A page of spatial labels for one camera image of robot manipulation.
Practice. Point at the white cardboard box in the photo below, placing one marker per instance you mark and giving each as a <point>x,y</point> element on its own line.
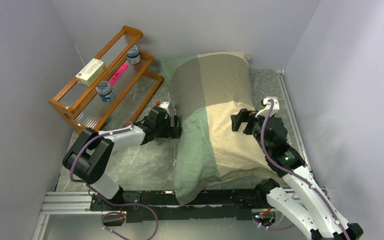
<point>90,72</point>

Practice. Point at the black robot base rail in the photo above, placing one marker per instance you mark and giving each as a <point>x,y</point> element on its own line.
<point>146,205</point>

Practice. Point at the far blue white jar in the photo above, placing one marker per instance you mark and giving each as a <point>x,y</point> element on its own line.
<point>133,55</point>

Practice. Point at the patchwork green beige pillowcase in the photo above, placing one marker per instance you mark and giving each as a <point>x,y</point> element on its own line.
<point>205,90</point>

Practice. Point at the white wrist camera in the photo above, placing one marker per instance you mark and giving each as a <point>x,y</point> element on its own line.
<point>166,105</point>
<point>270,105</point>

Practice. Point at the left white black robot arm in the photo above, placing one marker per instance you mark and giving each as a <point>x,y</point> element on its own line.
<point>88,157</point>

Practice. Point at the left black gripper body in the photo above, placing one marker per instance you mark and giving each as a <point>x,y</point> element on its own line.
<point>165,130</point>

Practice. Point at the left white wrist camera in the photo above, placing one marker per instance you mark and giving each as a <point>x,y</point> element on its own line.
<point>166,105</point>

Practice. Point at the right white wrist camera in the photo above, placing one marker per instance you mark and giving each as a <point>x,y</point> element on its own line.
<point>270,105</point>

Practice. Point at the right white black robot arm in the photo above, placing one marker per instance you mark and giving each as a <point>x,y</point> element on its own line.
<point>315,216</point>

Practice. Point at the near blue white jar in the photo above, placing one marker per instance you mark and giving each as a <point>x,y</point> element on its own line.
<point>105,91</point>

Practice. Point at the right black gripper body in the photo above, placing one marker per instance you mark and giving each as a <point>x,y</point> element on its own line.
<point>254,126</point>

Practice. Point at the blue white jar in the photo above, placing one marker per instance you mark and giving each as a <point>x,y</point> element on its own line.
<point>105,91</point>
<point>133,55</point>

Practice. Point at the wooden tiered shelf rack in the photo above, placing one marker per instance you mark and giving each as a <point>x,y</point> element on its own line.
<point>80,105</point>

